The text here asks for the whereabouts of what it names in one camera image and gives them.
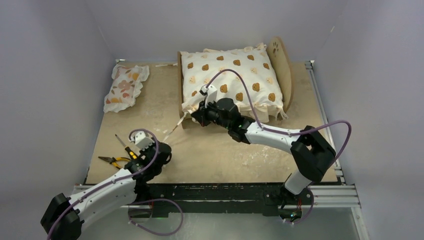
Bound purple cable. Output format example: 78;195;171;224
203;68;353;226
46;128;185;240

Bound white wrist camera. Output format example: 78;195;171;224
200;84;218;108
128;130;155;151

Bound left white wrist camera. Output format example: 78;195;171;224
128;130;155;151

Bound yellow handled pliers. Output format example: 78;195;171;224
98;156;130;169

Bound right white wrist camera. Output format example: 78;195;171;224
200;84;218;108

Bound aluminium table frame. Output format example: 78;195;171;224
67;59;370;240

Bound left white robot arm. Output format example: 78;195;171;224
40;142;172;240

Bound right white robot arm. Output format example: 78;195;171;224
191;98;336;195

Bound yellow black screwdriver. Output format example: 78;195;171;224
114;134;138;160

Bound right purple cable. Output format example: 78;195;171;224
203;68;353;226

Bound bear print white cushion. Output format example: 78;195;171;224
155;42;289;144

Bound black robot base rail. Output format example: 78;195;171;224
134;182;313;221

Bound floral print small pillow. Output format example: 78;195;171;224
103;64;150;113

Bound wooden pet bed frame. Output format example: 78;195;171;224
177;36;295;130

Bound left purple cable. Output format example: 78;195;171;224
46;128;185;240

